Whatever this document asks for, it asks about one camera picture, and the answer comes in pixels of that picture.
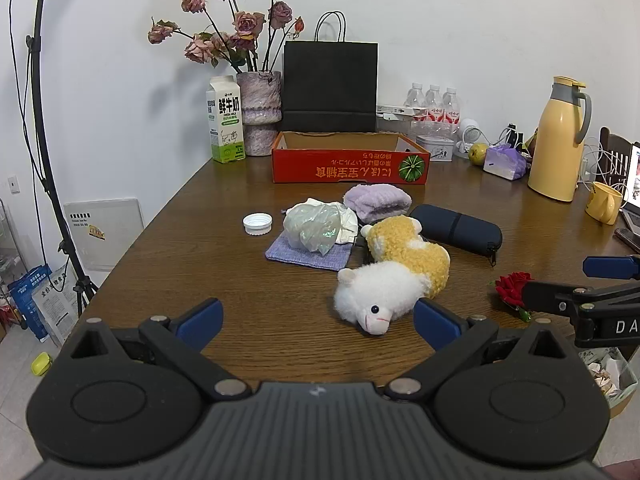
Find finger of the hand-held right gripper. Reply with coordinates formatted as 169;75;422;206
522;280;640;317
582;254;640;281

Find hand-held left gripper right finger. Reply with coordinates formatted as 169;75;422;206
385;298;571;403

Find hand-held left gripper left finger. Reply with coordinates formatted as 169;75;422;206
70;298;252;403

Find red artificial rose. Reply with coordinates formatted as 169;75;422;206
492;272;535;323

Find yellow plush lamb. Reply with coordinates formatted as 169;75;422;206
361;215;451;302

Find white plush lamb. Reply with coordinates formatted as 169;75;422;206
334;260;427;336

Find dark blue glasses case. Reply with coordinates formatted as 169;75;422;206
409;204;503;266

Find white bottle cap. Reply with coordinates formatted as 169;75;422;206
243;213;273;235

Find purple fabric pouch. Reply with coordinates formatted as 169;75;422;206
265;232;353;272

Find fuzzy purple towel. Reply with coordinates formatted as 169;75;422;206
342;184;413;225

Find translucent plastic bag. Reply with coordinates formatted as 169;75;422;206
283;201;346;257

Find red cardboard box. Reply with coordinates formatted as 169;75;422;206
271;131;431;185

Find dark smartphone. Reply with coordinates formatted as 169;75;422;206
614;227;640;253

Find bin with paper scraps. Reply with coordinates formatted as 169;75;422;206
582;345;640;418

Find yellow mug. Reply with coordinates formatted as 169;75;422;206
585;181;626;225

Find laptop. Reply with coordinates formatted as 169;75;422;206
620;142;640;228

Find wooden chair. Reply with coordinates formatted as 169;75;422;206
599;126;635;181

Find yellow thermos jug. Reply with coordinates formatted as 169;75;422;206
527;76;592;203

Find white plastic board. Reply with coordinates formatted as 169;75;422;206
63;197;146;272

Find purple tissue pack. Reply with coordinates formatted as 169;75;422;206
483;144;529;181

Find white printed bag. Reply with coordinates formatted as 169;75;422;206
32;267;81;347

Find pale purple tin box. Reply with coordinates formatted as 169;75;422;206
416;135;455;162

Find blue printed bag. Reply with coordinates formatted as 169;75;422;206
7;264;53;343

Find small white fan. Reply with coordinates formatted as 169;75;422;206
459;118;485;152

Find white green milk carton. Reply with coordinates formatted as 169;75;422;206
206;76;247;163

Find clear lidded food container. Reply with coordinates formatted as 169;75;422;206
382;112;417;136

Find clear water bottle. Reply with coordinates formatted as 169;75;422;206
405;82;427;111
424;84;445;124
442;87;462;125

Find black paper bag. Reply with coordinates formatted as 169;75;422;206
282;11;379;134

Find dried pink roses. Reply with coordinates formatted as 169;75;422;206
147;0;305;73

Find black light stand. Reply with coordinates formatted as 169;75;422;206
10;0;99;318

